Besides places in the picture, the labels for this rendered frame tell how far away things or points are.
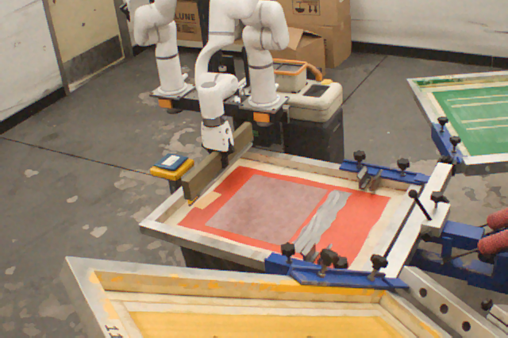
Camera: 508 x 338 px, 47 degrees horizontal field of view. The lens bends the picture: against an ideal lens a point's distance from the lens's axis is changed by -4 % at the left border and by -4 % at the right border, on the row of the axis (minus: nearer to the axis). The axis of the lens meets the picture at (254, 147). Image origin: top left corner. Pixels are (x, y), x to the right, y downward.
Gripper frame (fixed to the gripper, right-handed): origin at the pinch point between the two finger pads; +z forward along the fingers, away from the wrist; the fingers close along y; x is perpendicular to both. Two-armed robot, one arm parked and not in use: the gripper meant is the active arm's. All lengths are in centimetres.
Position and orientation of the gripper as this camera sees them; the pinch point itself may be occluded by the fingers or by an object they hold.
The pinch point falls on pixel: (220, 160)
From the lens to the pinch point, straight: 207.9
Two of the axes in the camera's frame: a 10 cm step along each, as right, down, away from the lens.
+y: -8.6, -1.7, 4.7
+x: -4.9, 4.8, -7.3
